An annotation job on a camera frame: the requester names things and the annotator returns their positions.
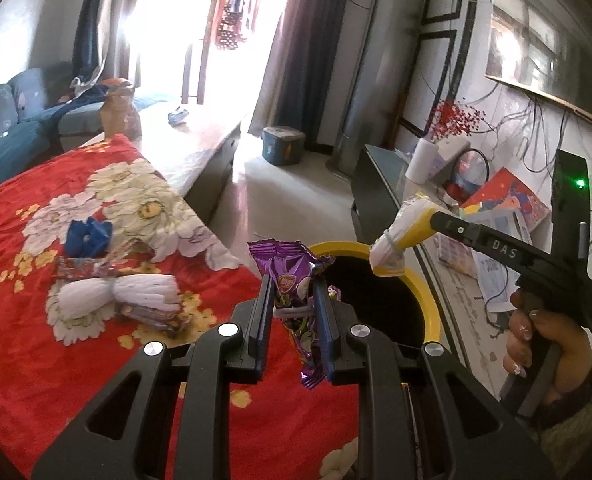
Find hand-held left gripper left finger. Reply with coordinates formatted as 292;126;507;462
31;275;277;480

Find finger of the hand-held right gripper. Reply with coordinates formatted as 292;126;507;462
428;210;481;247

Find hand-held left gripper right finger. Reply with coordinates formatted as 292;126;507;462
311;262;559;480

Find purple snack packet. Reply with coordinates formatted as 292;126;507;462
247;240;337;391

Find yellow rimmed trash bin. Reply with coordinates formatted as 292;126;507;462
306;241;443;391

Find yellow white foam net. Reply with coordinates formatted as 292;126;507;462
369;196;439;278

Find red clear packet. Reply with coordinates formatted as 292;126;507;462
57;255;127;281

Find blue wrapper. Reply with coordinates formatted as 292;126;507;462
66;216;114;259

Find person's right forearm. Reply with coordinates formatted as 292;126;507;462
533;350;592;480

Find person's right hand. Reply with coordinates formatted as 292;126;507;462
503;290;592;428

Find clear compartment box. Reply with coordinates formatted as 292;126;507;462
436;235;479;278

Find red book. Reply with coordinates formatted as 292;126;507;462
460;167;551;233

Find white blue cardboard box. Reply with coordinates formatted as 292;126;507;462
468;207;534;313

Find white vase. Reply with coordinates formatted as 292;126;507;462
406;137;437;183

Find glass top television cabinet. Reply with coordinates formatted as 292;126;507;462
351;144;526;361

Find red berry branches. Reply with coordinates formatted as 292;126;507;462
426;100;486;143

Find blue storage box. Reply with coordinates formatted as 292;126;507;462
262;125;307;167

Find wooden coffee table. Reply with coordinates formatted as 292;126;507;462
76;102;244;228

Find grey standing air conditioner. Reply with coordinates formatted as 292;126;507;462
326;0;429;176

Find red floral blanket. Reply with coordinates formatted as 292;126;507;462
0;132;367;480

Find grey curtain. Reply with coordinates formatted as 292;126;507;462
248;0;349;136

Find brown paper bag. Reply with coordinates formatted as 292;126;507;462
100;85;142;138

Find dark blue cloth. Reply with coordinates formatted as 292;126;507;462
56;77;132;106

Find glass balcony door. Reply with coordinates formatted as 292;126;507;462
121;0;257;106

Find hanging clothes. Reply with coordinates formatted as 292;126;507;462
215;0;264;51

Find blue heart print sofa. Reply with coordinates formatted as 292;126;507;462
0;67;171;201

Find dark blue curtain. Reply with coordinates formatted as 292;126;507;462
76;0;132;86

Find black hanging cables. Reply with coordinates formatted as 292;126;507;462
421;0;592;221

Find wall television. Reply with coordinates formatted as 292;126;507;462
486;0;592;138

